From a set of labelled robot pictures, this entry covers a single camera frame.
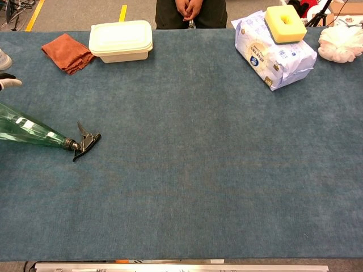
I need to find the orange folded cloth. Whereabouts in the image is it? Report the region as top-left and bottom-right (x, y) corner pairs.
(41, 33), (96, 75)

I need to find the green transparent spray bottle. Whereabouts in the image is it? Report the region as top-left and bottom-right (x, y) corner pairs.
(0, 102), (102, 163)

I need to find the black cable bundle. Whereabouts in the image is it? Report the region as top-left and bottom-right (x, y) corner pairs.
(0, 0), (37, 31)

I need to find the cardboard box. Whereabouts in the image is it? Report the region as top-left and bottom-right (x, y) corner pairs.
(330, 2), (363, 16)

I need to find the aluminium frame rail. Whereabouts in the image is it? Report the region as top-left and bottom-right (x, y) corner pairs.
(33, 261), (330, 272)

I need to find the cream lidded plastic container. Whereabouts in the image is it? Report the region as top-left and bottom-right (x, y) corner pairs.
(88, 20), (154, 64)

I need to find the red and black item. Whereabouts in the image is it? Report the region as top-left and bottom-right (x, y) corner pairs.
(288, 0), (313, 18)

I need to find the black tripod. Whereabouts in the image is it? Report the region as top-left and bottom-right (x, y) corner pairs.
(305, 0), (333, 28)

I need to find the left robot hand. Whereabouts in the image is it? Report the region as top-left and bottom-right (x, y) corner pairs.
(0, 73), (23, 91)

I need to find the person in dark clothes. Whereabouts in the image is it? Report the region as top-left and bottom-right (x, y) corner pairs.
(155, 0), (228, 30)

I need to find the white mesh bath pouf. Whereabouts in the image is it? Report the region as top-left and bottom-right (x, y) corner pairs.
(318, 25), (363, 63)

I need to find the yellow sponge with hole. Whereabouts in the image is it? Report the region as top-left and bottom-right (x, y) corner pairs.
(264, 4), (308, 45)

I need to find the wet wipes pack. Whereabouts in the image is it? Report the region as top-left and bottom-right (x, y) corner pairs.
(231, 10), (318, 92)

